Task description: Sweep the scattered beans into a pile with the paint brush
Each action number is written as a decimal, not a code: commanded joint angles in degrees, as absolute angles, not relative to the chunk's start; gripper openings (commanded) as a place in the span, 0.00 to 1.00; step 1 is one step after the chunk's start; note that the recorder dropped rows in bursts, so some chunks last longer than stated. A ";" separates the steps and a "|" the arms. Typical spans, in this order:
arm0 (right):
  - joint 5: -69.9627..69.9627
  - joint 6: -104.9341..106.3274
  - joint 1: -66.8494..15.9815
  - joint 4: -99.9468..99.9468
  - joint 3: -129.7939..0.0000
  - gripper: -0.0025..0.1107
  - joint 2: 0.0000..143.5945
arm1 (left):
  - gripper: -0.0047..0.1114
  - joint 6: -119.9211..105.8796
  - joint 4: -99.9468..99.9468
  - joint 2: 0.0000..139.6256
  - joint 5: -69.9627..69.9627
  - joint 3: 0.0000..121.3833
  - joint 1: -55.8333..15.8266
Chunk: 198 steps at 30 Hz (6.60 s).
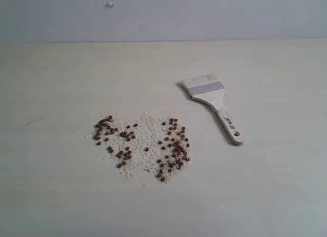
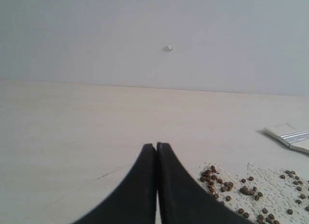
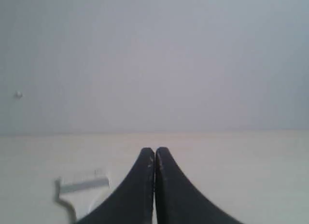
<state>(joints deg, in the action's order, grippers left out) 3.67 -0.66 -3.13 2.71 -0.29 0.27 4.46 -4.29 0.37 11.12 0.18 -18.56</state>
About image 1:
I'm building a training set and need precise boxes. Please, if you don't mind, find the wooden paint brush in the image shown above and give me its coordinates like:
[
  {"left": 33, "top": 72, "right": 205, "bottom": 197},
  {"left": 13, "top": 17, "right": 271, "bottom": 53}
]
[{"left": 180, "top": 74, "right": 245, "bottom": 146}]

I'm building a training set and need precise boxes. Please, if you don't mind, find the brown beans and rice pile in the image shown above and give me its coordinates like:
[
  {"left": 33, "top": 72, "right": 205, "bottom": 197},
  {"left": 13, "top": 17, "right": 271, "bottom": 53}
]
[{"left": 83, "top": 112, "right": 192, "bottom": 183}]

